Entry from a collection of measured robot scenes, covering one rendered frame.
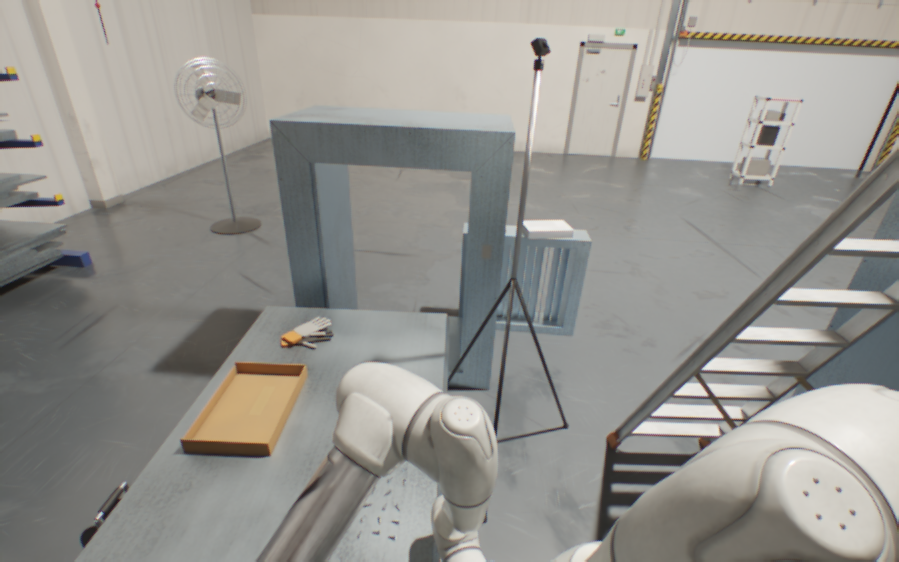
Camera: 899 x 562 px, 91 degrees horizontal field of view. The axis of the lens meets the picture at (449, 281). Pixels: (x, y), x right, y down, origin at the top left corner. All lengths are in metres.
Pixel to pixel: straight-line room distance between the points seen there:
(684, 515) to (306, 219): 2.31
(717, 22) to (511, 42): 3.83
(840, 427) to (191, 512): 1.56
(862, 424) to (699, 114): 10.69
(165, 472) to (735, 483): 1.67
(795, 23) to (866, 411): 11.02
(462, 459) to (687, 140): 10.61
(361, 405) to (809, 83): 11.59
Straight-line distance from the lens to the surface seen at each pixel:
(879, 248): 1.65
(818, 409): 0.48
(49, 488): 2.97
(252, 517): 1.59
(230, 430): 1.86
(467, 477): 0.76
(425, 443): 0.75
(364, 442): 0.79
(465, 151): 2.23
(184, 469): 1.79
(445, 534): 1.26
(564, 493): 2.46
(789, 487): 0.36
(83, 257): 5.28
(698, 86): 10.99
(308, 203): 2.47
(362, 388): 0.82
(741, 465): 0.37
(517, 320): 3.47
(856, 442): 0.46
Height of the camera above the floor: 1.90
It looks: 27 degrees down
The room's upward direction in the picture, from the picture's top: 2 degrees clockwise
